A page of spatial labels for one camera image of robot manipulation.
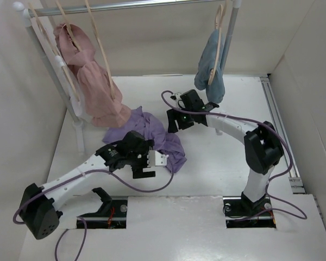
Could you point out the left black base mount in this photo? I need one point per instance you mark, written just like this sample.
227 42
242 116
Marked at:
112 217

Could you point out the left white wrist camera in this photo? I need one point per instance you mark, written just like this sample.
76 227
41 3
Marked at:
155 158

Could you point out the white clothes rack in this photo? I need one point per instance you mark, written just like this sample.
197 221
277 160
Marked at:
27 16

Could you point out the purple t shirt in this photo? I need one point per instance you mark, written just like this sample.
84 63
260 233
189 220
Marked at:
151 127

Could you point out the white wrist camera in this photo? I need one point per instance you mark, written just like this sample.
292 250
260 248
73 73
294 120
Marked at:
176 96
155 158

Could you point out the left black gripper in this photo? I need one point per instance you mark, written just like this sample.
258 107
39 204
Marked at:
137 171

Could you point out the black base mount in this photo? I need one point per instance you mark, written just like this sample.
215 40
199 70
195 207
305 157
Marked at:
237 216
112 217

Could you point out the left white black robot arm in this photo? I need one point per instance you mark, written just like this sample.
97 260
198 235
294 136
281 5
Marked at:
41 207

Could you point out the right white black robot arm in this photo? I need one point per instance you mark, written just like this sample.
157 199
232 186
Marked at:
263 146

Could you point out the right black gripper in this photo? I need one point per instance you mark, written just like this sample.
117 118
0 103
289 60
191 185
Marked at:
172 116

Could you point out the wooden hanger with blue garment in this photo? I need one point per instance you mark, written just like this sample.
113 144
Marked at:
218 26

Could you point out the wooden hanger with pink dress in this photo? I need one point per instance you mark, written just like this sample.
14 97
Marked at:
68 26

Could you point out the aluminium rail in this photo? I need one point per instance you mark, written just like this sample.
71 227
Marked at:
295 180

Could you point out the pink dress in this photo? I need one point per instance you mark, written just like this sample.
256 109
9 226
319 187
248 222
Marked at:
101 98

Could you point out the blue garment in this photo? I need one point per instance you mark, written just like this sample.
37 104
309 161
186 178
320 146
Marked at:
216 91

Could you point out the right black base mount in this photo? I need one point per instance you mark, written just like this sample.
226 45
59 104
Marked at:
237 216

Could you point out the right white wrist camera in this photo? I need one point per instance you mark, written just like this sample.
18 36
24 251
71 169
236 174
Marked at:
176 96

